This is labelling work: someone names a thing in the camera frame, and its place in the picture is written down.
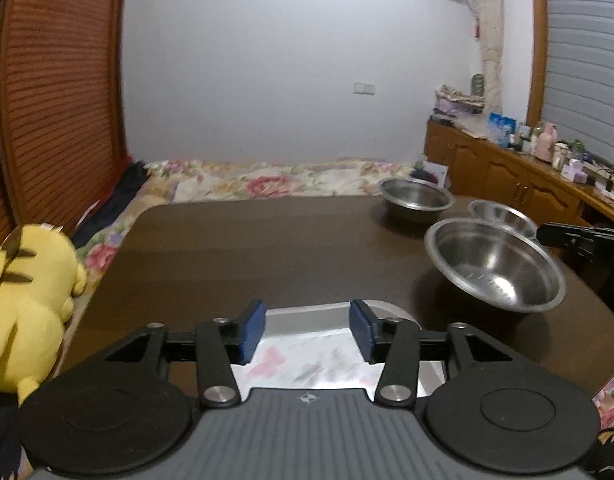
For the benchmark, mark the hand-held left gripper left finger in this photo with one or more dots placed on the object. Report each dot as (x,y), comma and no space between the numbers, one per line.
(252,332)

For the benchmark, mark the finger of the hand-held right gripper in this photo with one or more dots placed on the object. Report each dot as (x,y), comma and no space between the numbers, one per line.
(562,235)

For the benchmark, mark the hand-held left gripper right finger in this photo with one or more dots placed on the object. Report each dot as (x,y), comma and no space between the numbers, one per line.
(362,332)

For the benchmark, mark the large floral square plate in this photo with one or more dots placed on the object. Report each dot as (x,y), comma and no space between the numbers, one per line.
(312,355)

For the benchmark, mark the small steel bowl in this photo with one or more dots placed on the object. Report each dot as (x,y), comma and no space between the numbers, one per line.
(502,215)

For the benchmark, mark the large steel bowl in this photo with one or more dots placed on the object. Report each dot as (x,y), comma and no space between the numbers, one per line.
(487,260)

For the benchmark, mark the medium steel bowl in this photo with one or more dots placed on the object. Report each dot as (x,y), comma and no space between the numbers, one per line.
(412,195)

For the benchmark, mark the lavender tissue box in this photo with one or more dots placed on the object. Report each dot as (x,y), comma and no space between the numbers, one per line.
(573,174)

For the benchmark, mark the pink bottle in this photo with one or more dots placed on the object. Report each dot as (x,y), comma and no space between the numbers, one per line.
(548,142)

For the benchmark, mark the wooden cabinet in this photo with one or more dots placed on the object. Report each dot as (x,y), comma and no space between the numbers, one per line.
(487,165)

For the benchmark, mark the blue printed box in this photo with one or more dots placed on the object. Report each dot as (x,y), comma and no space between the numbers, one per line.
(502,127)

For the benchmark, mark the white paper bag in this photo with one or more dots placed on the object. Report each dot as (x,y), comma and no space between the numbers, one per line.
(437,175)

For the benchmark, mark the floral bedspread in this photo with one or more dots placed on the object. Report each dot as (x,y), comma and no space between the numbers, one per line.
(267,180)

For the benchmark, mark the dark blue garment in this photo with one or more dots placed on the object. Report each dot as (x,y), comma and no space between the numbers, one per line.
(422,170)

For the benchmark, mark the folded cloth pile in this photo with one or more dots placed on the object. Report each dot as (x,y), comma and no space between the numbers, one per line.
(457,102)

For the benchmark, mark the grey mesh fan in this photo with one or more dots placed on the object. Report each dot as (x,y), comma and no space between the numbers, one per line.
(478,85)

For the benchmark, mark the grey window blind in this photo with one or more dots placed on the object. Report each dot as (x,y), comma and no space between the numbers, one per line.
(587,60)

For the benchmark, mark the dark clothing pile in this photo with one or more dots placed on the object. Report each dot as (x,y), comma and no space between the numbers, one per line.
(122,190)

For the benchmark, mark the cream patterned curtain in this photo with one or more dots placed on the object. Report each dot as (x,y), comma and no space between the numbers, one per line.
(489,35)

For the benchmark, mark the yellow plush toy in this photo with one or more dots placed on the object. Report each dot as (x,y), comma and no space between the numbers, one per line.
(32,290)

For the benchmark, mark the wooden louvered wardrobe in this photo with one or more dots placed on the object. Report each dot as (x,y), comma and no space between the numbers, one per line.
(57,85)

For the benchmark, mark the wooden window frame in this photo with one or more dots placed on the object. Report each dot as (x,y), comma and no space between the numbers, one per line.
(537,50)

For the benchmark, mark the white wall socket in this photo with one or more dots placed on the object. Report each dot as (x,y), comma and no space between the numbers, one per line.
(364,88)

